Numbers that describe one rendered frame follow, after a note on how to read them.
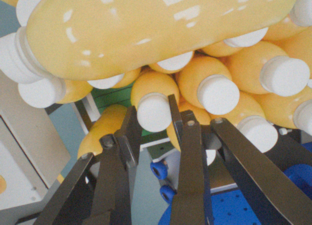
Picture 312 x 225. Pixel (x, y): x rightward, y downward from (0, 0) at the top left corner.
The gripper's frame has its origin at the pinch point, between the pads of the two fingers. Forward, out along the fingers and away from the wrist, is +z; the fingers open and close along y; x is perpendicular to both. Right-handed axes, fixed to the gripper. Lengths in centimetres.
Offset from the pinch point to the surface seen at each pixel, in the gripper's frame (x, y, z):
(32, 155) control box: -2.1, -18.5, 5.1
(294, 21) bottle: 5.1, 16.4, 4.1
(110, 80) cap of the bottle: 5.0, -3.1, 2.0
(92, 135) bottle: -2.9, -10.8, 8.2
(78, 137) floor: -46, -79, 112
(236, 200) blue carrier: -25.0, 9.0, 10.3
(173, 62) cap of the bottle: 4.9, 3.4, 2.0
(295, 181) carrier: -126, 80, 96
